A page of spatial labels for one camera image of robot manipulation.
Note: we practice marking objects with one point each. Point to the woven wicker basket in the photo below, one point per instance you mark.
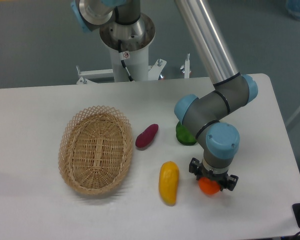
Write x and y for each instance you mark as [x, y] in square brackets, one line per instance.
[96, 150]

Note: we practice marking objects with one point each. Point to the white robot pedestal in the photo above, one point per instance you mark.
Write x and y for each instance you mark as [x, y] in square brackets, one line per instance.
[128, 47]

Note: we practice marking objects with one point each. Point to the green bok choy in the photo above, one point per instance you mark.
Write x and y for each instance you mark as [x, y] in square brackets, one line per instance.
[184, 136]

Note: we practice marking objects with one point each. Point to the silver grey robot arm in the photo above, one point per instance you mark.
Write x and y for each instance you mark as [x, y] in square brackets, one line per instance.
[202, 117]

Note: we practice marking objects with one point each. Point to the yellow mango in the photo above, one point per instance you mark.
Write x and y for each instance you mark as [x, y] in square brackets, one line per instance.
[169, 182]

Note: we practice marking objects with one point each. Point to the orange fruit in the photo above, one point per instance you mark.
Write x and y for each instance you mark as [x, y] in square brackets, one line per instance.
[207, 186]

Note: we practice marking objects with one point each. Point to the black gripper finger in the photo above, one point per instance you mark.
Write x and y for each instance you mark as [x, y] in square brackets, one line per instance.
[195, 167]
[228, 182]

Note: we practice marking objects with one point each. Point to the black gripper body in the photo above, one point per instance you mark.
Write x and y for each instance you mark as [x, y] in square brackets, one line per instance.
[204, 170]

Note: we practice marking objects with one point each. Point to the blue bag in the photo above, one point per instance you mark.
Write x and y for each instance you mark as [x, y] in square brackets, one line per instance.
[293, 8]

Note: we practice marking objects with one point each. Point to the purple sweet potato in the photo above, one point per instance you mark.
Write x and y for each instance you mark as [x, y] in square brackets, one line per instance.
[147, 136]

